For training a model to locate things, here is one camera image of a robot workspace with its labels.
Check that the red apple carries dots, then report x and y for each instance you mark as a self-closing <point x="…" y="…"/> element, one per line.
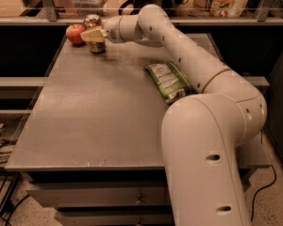
<point x="73" y="33"/>

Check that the grey metal shelf rail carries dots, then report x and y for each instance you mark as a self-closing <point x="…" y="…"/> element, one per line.
<point x="63" y="12"/>

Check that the orange LaCroix soda can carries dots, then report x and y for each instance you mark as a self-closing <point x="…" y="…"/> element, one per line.
<point x="91" y="21"/>

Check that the grey drawer cabinet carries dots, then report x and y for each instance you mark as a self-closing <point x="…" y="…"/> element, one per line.
<point x="92" y="144"/>

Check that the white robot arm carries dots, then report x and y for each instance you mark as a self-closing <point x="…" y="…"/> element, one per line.
<point x="201" y="132"/>

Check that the printed snack bag on shelf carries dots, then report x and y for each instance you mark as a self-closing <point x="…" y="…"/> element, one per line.
<point x="218" y="8"/>

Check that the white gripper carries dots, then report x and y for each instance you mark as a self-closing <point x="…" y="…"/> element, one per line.
<point x="111" y="30"/>

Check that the green chip bag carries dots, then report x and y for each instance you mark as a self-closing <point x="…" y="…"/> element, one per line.
<point x="170" y="81"/>

